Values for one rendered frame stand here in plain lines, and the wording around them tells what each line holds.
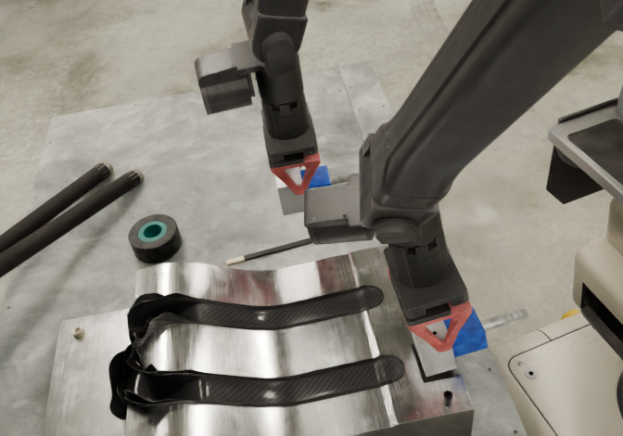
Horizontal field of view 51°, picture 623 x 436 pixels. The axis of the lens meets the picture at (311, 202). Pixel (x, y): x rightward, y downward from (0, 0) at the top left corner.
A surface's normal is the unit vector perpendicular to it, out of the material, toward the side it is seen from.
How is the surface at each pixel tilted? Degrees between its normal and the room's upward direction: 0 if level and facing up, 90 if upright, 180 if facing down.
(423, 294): 12
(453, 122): 119
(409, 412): 0
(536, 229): 0
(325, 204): 33
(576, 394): 0
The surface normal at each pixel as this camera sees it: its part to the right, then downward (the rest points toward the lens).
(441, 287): -0.26, -0.79
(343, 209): -0.40, -0.27
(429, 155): -0.06, 0.95
